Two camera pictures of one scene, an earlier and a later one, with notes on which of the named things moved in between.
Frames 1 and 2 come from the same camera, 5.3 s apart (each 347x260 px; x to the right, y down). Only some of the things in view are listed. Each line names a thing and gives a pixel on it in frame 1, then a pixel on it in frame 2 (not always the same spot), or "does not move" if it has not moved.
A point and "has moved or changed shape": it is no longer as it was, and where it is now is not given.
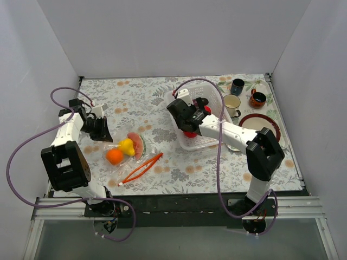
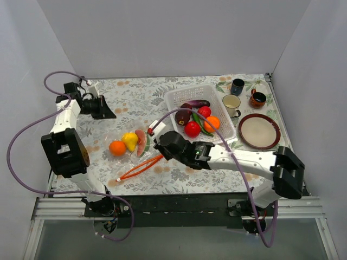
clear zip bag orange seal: (130, 168) has moved or changed shape
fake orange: (114, 156) → (117, 148)
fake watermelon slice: (139, 145) has moved or changed shape
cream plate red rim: (256, 122) does not move
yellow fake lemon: (127, 146) → (130, 140)
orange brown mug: (257, 99) does not move
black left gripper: (100, 129) → (100, 107)
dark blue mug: (237, 86) does not move
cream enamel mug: (232, 102) does not move
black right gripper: (197, 105) → (159, 146)
